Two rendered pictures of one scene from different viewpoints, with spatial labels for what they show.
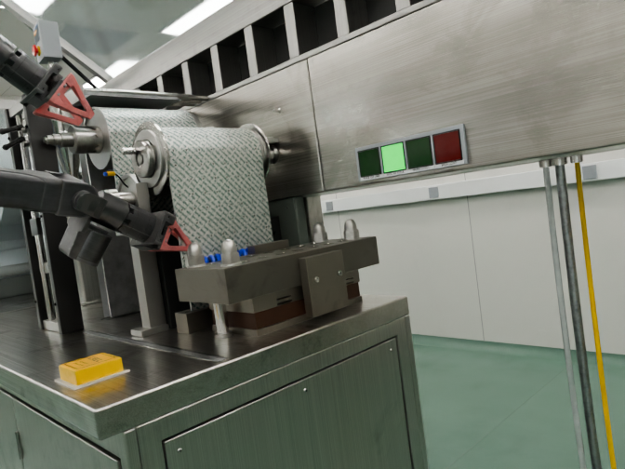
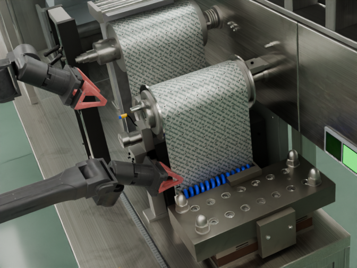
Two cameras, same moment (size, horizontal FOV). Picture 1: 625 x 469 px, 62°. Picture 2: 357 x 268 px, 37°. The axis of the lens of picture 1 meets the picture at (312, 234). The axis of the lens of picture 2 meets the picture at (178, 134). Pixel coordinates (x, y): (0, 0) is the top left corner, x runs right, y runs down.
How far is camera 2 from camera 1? 0.84 m
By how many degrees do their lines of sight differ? 38
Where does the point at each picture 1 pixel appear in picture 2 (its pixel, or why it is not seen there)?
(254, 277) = (217, 243)
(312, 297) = (262, 248)
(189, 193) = (180, 144)
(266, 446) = not seen: outside the picture
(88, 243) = (108, 197)
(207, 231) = (195, 166)
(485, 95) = not seen: outside the picture
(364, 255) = (320, 201)
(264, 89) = (261, 16)
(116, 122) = (129, 45)
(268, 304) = (228, 251)
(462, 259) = not seen: outside the picture
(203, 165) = (193, 120)
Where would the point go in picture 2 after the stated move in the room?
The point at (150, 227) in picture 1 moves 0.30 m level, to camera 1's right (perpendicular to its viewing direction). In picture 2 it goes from (149, 182) to (269, 197)
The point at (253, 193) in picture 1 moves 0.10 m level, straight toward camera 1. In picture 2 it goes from (237, 127) to (230, 149)
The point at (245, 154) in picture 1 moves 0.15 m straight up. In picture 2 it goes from (231, 100) to (226, 44)
